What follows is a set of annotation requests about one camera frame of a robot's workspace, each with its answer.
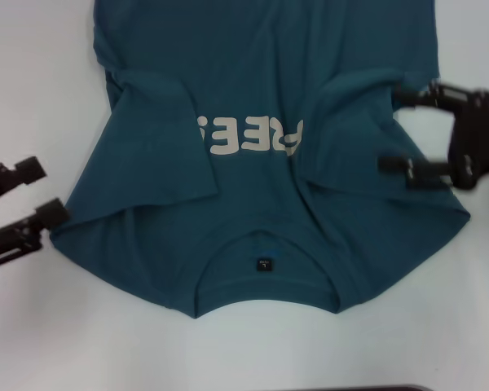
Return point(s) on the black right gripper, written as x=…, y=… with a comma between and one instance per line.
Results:
x=478, y=138

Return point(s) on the teal t-shirt with beige print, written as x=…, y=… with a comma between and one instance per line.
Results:
x=269, y=212

